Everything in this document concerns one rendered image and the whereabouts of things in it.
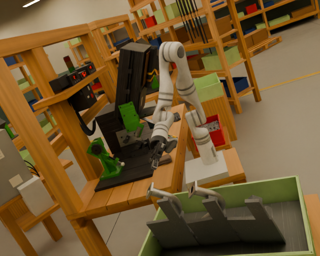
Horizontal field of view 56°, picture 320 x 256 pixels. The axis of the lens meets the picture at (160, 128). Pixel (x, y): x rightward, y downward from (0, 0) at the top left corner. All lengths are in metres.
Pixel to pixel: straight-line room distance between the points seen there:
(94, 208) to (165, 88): 0.87
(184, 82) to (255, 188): 0.59
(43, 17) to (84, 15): 1.59
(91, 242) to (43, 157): 0.63
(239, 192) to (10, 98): 1.24
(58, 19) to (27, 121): 10.69
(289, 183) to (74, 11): 11.18
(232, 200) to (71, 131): 1.19
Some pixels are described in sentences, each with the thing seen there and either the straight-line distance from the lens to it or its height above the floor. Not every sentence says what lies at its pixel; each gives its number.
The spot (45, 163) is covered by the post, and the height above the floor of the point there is 1.24.
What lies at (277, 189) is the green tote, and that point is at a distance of 1.41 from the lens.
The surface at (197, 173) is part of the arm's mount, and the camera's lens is 1.74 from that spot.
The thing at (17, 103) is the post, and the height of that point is 1.61.
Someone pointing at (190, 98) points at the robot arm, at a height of 1.32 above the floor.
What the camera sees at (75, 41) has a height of 2.09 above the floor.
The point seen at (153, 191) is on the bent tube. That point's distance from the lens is 1.14.
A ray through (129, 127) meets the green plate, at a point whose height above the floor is 1.10.
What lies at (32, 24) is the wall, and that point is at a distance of 12.90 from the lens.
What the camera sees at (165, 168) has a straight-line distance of 1.90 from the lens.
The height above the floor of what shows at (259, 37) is 0.27.
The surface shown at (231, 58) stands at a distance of 4.85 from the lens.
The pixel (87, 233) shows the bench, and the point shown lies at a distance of 2.04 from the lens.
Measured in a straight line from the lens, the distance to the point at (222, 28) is 4.79.
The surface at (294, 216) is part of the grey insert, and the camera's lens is 1.37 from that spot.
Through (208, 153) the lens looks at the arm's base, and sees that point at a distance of 1.74.
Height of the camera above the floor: 1.73
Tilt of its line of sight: 18 degrees down
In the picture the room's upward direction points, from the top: 22 degrees counter-clockwise
